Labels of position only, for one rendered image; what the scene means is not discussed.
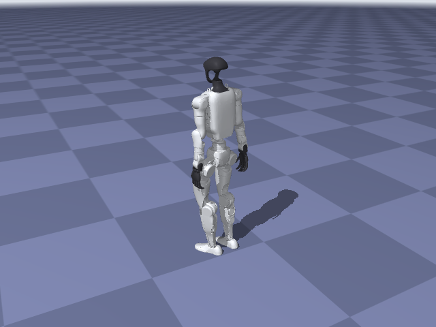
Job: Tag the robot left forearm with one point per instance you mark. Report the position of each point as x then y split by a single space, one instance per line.
198 149

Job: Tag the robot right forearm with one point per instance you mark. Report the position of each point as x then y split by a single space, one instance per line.
241 136

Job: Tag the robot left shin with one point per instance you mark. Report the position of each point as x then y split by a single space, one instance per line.
209 224

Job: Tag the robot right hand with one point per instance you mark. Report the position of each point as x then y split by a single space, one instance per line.
243 165

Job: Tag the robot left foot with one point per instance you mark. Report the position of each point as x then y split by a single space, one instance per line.
217 250

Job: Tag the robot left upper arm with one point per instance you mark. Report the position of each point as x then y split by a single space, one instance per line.
199 105

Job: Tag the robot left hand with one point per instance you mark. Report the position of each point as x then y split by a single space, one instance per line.
196 176

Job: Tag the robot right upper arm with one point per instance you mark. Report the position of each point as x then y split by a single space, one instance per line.
239 109

